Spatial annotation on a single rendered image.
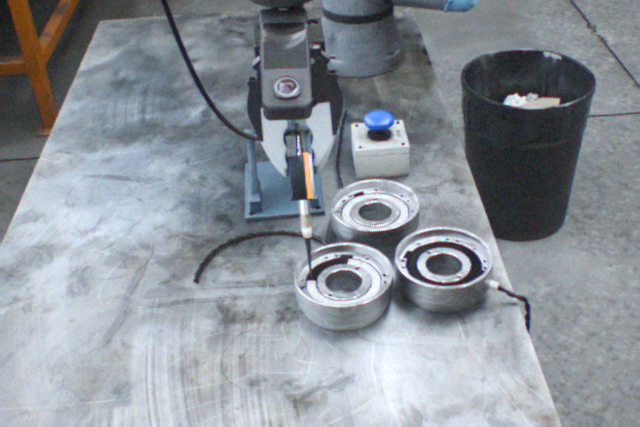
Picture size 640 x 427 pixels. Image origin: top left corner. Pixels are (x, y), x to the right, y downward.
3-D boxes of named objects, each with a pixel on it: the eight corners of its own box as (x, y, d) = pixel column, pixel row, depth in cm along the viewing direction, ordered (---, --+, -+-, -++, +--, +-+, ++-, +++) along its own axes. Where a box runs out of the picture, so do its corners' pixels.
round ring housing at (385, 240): (435, 241, 99) (436, 212, 96) (356, 269, 95) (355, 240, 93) (392, 197, 107) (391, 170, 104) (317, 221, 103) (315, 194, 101)
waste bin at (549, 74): (593, 245, 222) (615, 102, 198) (467, 254, 222) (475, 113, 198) (557, 175, 250) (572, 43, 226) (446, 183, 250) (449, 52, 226)
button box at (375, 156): (410, 175, 110) (410, 143, 108) (356, 179, 110) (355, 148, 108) (402, 144, 117) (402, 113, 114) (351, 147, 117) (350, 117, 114)
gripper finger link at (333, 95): (347, 126, 88) (333, 51, 83) (349, 133, 86) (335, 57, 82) (303, 134, 88) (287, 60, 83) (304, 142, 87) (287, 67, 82)
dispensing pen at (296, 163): (297, 282, 87) (282, 122, 87) (297, 278, 91) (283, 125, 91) (318, 280, 87) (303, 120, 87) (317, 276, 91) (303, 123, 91)
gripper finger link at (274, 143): (287, 153, 94) (289, 79, 89) (289, 182, 89) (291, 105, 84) (259, 152, 94) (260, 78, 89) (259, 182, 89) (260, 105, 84)
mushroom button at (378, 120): (396, 154, 110) (396, 121, 107) (366, 156, 110) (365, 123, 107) (392, 139, 114) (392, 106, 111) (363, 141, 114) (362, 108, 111)
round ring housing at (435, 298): (380, 301, 90) (379, 272, 88) (416, 246, 98) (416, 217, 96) (473, 328, 86) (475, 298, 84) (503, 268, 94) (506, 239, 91)
